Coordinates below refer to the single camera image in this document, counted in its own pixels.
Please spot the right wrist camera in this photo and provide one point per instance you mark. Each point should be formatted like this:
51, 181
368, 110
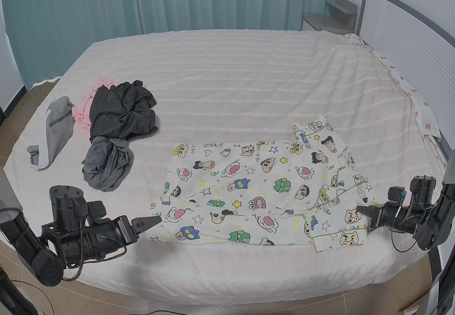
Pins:
395, 196

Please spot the light grey garment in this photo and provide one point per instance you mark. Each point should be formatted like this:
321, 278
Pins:
57, 128

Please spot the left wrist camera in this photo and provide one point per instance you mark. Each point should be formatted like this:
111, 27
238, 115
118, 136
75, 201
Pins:
96, 212

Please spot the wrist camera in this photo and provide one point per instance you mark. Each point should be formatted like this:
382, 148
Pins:
395, 196
96, 212

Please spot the white printed pyjama top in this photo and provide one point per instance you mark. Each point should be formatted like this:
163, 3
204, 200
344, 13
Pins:
256, 185

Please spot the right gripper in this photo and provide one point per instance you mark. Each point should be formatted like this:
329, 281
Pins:
387, 217

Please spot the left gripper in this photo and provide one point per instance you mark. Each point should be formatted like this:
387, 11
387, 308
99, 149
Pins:
103, 239

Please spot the pink garment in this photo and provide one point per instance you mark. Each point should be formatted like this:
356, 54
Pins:
83, 114

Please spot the black garment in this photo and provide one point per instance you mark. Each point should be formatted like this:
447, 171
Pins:
124, 110

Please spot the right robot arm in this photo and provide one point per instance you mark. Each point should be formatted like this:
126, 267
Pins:
430, 217

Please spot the grey bedside table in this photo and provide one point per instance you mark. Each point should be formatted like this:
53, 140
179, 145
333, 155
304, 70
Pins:
328, 20

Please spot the bed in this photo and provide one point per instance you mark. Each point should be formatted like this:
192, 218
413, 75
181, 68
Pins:
248, 86

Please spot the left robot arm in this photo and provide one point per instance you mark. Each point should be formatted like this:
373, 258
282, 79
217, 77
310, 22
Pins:
67, 207

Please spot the dark grey garment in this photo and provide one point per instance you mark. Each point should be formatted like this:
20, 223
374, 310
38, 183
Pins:
106, 164

